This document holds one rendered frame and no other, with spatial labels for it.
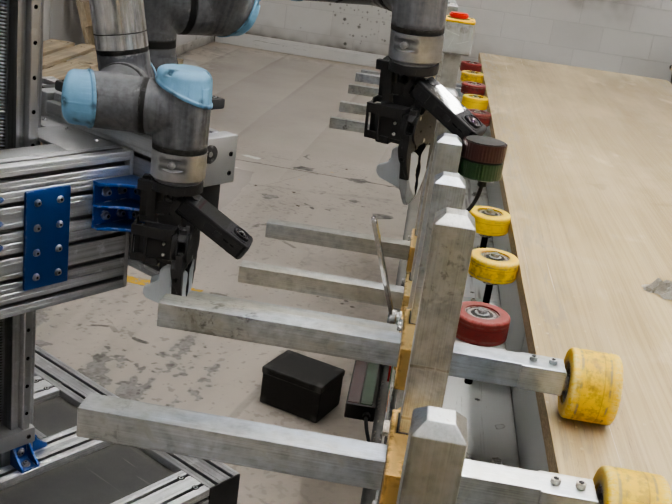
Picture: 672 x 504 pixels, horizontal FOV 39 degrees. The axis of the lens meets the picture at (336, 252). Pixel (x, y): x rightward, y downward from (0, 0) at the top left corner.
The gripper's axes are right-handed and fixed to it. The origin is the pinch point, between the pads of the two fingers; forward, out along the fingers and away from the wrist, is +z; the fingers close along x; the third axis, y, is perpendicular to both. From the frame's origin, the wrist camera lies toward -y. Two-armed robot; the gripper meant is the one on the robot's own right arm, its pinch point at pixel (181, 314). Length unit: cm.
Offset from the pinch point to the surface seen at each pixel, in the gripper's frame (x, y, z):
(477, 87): -196, -46, -7
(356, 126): -148, -12, 1
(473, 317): 2.6, -40.9, -8.0
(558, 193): -74, -61, -7
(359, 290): -23.5, -24.0, 1.3
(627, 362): 8, -61, -7
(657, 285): -22, -71, -9
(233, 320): 26.5, -12.3, -12.7
